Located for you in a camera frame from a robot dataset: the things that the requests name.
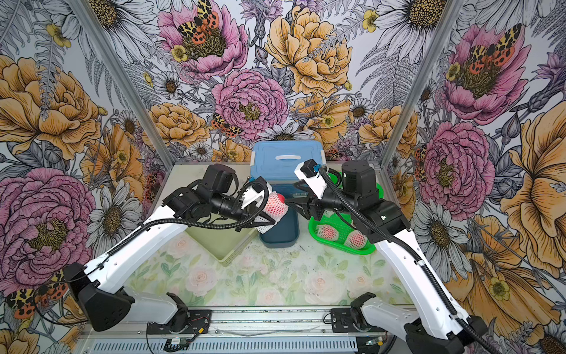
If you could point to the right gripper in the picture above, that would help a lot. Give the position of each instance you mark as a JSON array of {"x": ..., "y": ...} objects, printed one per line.
[{"x": 308, "y": 204}]

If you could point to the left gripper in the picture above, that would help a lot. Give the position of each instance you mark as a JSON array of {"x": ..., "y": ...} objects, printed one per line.
[{"x": 258, "y": 223}]

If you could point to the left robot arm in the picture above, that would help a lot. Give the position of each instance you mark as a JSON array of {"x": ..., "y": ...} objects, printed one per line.
[{"x": 214, "y": 202}]

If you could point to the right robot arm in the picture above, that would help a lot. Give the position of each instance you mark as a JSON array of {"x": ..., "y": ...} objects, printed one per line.
[{"x": 437, "y": 324}]

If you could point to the netted apple in basket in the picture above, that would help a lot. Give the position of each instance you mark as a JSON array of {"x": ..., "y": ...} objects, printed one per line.
[
  {"x": 356, "y": 240},
  {"x": 327, "y": 232}
]

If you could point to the dark teal plastic tray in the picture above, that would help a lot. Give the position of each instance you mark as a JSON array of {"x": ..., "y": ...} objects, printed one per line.
[{"x": 284, "y": 234}]

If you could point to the bright green perforated basket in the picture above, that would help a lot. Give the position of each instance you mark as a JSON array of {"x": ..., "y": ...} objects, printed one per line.
[{"x": 343, "y": 223}]

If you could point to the pale green perforated basket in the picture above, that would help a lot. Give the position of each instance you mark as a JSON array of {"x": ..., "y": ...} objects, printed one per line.
[{"x": 223, "y": 245}]

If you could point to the blue lidded storage box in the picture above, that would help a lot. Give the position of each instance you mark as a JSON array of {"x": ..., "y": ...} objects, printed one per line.
[{"x": 276, "y": 161}]

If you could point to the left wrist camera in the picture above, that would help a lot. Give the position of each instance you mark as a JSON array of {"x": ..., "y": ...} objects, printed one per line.
[{"x": 254, "y": 195}]

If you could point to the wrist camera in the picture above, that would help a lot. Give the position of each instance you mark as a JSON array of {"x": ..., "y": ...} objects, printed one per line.
[
  {"x": 308, "y": 171},
  {"x": 254, "y": 195}
]

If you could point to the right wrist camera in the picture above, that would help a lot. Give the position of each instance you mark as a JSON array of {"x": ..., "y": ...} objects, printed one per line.
[{"x": 308, "y": 171}]

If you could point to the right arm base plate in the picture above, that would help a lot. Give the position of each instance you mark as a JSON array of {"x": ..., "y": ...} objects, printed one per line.
[{"x": 353, "y": 321}]

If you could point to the aluminium front rail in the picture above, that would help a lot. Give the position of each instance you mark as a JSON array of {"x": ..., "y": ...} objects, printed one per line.
[{"x": 303, "y": 329}]

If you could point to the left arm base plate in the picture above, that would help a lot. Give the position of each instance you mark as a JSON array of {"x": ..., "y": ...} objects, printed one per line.
[{"x": 185, "y": 322}]

